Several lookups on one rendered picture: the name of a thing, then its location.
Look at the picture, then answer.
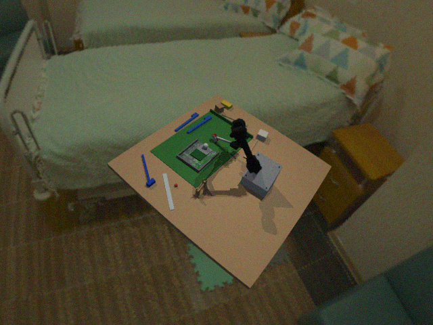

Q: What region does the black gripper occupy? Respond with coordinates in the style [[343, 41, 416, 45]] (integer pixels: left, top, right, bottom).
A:
[[230, 134, 250, 150]]

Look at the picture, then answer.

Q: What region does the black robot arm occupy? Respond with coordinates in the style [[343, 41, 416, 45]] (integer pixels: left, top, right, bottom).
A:
[[230, 118, 262, 174]]

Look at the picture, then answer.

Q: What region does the yellow rectangular block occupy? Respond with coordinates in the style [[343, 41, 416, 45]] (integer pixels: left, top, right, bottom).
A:
[[221, 100, 233, 109]]

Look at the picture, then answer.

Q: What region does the green flat mat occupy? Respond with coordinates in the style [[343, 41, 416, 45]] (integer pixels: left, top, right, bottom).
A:
[[150, 112, 241, 188]]

